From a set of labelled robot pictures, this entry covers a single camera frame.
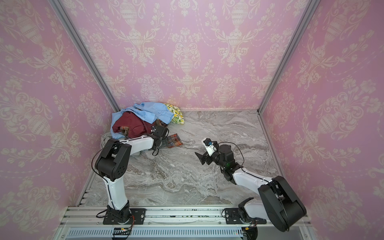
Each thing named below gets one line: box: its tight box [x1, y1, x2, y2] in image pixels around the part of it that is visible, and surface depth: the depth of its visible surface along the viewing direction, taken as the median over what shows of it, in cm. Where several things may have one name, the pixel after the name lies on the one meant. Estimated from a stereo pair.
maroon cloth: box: [112, 111, 156, 139], surface depth 99 cm
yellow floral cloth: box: [164, 103, 185, 125], surface depth 112 cm
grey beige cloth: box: [100, 132, 113, 150], surface depth 100 cm
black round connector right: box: [241, 226, 259, 240], surface depth 73 cm
